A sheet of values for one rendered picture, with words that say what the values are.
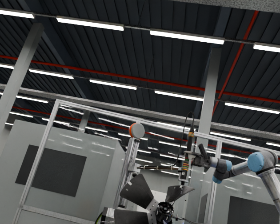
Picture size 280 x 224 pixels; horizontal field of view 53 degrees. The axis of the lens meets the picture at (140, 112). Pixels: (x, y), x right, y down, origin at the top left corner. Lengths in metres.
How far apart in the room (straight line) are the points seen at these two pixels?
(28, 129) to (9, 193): 0.91
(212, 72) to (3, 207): 5.29
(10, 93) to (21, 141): 3.60
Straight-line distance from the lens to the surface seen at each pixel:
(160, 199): 2.44
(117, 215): 1.91
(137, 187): 2.13
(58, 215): 2.80
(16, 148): 4.45
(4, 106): 7.84
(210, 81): 7.09
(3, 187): 4.41
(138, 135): 2.69
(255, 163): 1.91
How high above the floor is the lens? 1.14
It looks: 20 degrees up
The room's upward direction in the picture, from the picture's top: 14 degrees clockwise
